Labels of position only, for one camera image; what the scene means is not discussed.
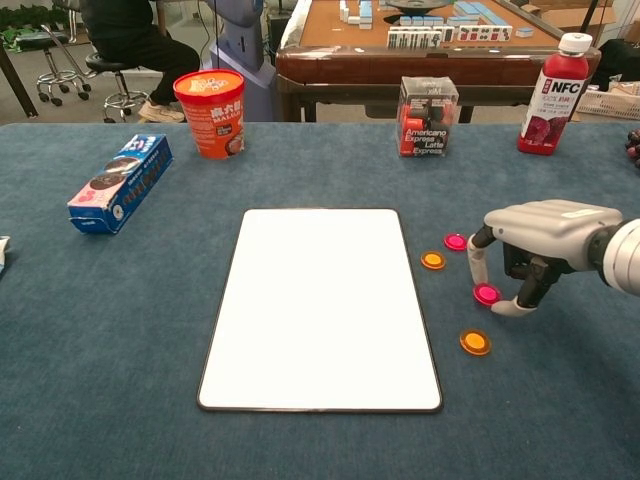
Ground dark red grape bunch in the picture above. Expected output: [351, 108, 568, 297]
[624, 127, 640, 171]

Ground red juice bottle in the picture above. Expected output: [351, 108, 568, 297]
[516, 32, 602, 157]

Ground black rolling stool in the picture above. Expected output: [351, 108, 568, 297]
[17, 24, 96, 107]
[84, 52, 151, 124]

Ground white plastic basket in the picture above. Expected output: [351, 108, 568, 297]
[572, 88, 640, 122]

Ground orange instant noodle cup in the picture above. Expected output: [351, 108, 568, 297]
[172, 69, 247, 161]

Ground black tripod stand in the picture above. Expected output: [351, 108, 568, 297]
[584, 0, 600, 39]

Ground white snack bag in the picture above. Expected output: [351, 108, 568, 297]
[0, 234, 14, 281]

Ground blue cookie box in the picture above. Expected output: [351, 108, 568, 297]
[67, 132, 175, 236]

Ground person in black trousers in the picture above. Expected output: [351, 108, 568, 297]
[79, 0, 201, 124]

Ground right robot hand silver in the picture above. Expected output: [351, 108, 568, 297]
[465, 198, 626, 317]

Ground brown wooden mahjong table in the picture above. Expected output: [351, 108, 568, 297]
[274, 0, 621, 124]

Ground bamboo marked mahjong tile row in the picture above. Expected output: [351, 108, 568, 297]
[387, 27, 445, 50]

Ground blue table cloth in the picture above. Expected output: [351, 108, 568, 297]
[0, 121, 640, 480]

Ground red marked mahjong tile row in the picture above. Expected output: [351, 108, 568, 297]
[442, 24, 514, 45]

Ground clear coffee capsule box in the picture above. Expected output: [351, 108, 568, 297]
[395, 75, 460, 160]

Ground white rectangular board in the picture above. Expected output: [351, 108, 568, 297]
[196, 207, 445, 415]

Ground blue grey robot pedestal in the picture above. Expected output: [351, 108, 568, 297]
[199, 0, 279, 123]

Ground green potted plants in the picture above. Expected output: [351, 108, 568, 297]
[0, 4, 71, 51]

